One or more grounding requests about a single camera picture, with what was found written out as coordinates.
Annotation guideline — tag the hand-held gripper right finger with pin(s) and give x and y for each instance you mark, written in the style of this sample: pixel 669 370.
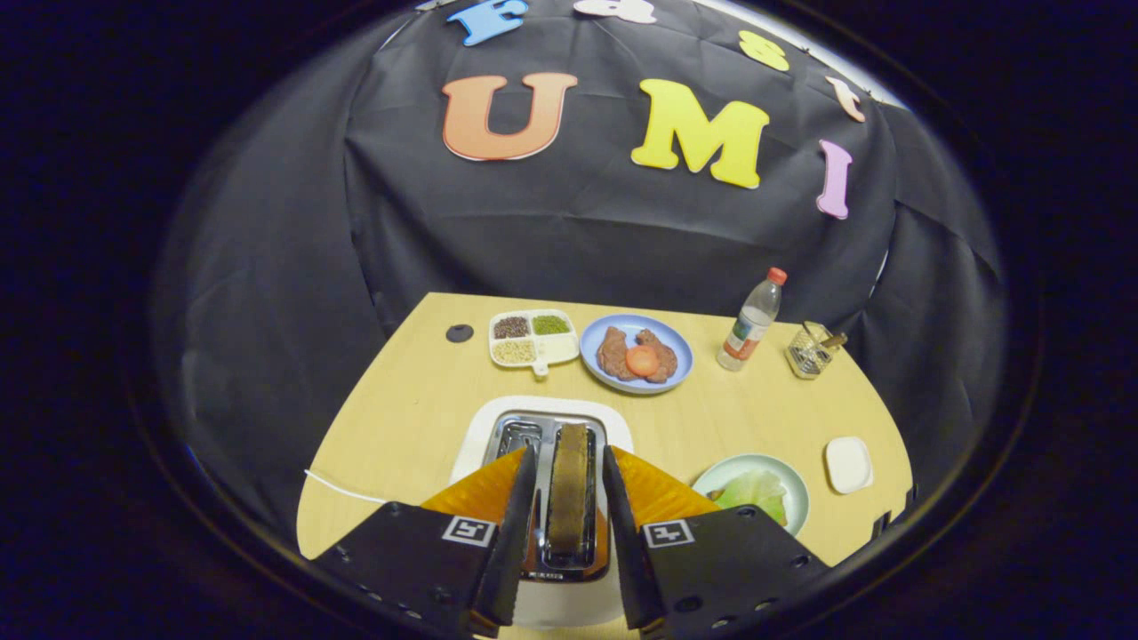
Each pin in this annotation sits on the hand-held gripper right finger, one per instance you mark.
pixel 631 551

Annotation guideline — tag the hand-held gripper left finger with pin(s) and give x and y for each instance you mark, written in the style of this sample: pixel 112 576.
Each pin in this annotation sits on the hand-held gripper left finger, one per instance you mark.
pixel 516 542

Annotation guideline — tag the brown toast slice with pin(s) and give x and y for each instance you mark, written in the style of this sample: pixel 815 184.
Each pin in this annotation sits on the brown toast slice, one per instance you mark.
pixel 569 489

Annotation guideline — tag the green lettuce leaf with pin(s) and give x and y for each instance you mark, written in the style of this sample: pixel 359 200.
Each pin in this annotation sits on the green lettuce leaf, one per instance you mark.
pixel 756 493

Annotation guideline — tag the white toaster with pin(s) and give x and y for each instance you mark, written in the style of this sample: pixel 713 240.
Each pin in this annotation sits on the white toaster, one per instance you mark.
pixel 556 405

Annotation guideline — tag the pale green plate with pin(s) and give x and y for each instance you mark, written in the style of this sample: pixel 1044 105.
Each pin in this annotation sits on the pale green plate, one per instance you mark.
pixel 794 487

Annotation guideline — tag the red tomato slice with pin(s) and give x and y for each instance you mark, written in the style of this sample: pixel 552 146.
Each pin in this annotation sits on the red tomato slice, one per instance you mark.
pixel 642 361

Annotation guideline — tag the white divided condiment tray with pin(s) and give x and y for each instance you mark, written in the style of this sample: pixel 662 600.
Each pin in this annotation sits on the white divided condiment tray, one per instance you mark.
pixel 557 348

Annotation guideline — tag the brown meat piece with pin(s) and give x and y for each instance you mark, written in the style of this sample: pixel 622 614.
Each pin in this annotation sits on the brown meat piece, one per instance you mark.
pixel 667 354
pixel 612 354

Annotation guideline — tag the blue plate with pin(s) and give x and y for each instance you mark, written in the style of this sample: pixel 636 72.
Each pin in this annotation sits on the blue plate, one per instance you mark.
pixel 680 342

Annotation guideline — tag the black table grommet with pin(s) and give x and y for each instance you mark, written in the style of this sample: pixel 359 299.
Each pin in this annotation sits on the black table grommet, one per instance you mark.
pixel 459 333

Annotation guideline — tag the small white square dish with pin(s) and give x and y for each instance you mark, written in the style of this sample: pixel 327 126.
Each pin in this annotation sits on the small white square dish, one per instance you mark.
pixel 849 464

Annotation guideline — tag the clear bottle with red cap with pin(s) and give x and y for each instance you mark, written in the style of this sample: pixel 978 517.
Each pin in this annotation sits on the clear bottle with red cap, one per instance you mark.
pixel 751 329

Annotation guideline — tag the black backdrop cloth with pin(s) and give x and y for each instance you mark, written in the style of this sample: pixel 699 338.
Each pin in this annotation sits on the black backdrop cloth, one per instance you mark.
pixel 578 240

